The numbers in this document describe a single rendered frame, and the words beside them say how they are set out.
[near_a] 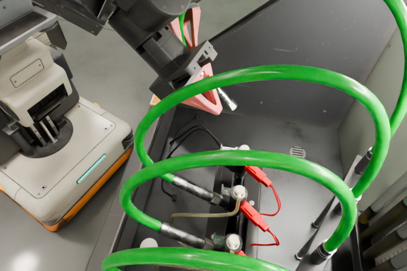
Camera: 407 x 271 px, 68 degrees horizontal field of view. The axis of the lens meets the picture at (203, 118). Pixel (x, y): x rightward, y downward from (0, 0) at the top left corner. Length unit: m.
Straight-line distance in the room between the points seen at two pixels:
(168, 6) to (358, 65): 0.57
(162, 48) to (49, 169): 1.30
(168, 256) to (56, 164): 1.40
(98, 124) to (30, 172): 0.39
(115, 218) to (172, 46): 0.40
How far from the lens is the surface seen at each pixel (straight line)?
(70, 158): 1.64
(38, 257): 1.80
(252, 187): 0.66
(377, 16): 0.75
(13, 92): 1.23
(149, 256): 0.29
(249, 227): 0.61
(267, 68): 0.29
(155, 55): 0.42
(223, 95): 0.60
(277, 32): 0.75
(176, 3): 0.36
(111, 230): 0.68
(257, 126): 0.94
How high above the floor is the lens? 1.57
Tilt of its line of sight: 51 degrees down
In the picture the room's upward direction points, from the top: straight up
